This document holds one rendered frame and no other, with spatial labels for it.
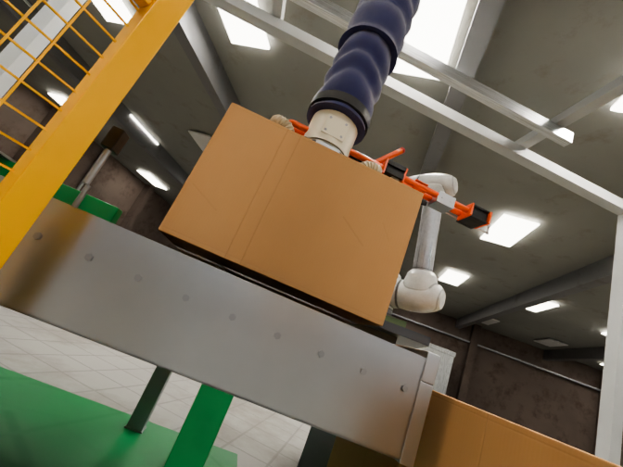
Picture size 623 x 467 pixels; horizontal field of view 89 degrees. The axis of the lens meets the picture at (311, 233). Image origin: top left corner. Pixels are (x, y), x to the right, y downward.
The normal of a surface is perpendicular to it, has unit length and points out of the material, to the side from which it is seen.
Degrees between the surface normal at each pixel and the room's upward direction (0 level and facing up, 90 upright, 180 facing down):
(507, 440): 90
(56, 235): 90
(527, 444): 90
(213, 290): 90
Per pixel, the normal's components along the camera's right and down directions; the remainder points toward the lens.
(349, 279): 0.20, -0.24
